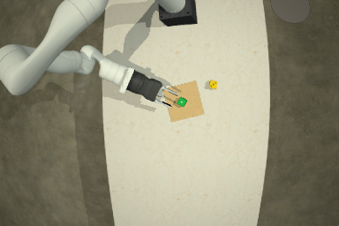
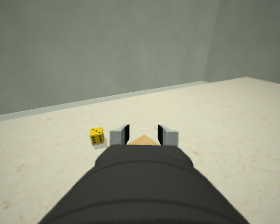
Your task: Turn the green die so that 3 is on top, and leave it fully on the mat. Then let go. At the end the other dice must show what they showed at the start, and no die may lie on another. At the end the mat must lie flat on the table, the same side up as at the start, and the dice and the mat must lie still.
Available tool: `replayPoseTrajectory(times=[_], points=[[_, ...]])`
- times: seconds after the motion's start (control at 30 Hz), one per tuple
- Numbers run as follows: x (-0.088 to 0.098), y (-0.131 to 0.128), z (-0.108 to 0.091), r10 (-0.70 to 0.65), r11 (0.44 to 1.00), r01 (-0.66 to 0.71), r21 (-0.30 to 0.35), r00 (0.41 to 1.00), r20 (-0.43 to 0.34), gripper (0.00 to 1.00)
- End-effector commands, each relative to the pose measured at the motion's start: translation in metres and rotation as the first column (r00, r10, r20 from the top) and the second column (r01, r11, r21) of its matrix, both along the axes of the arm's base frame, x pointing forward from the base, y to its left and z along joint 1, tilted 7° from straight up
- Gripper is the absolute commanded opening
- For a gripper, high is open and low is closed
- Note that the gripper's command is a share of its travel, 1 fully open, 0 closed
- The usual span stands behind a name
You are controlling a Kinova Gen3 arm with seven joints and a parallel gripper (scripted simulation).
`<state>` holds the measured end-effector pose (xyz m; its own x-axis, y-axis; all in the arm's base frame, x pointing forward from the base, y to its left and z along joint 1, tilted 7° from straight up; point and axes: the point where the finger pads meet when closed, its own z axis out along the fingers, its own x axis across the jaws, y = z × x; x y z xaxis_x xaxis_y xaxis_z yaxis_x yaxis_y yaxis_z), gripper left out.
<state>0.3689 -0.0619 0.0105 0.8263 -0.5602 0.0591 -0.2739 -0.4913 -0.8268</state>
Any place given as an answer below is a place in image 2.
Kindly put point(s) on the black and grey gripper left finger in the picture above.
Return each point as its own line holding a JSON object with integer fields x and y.
{"x": 120, "y": 135}

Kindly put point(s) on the yellow die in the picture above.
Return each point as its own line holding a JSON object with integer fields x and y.
{"x": 96, "y": 135}

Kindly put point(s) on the tan square mat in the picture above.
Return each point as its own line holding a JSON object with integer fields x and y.
{"x": 143, "y": 140}

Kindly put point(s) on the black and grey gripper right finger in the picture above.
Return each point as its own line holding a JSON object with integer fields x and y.
{"x": 167, "y": 136}

